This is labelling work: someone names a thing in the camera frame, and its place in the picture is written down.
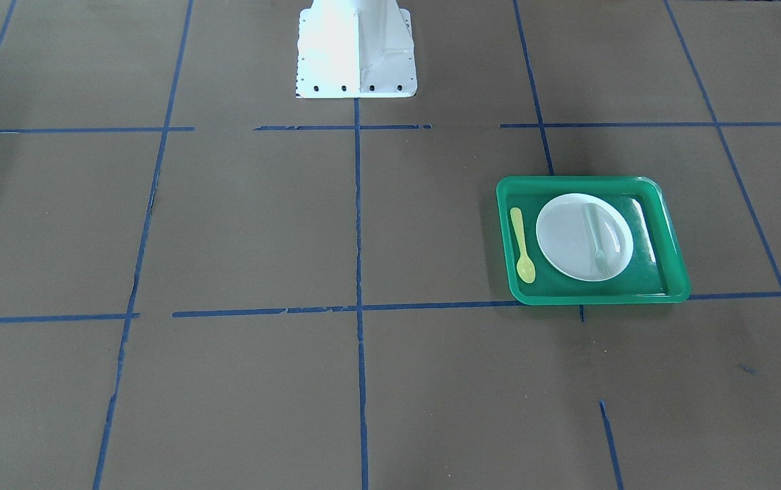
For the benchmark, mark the yellow plastic spoon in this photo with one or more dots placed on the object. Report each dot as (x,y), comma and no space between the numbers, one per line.
(525,266)

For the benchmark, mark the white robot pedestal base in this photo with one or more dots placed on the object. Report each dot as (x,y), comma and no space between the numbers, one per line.
(349,49)

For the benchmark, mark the pale green plastic fork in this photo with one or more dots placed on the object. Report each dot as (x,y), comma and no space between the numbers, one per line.
(591,212)

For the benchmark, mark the white round plate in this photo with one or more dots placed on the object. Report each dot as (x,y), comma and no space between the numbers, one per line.
(564,239)

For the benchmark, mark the green plastic tray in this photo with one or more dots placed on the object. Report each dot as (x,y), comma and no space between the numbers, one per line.
(657,273)

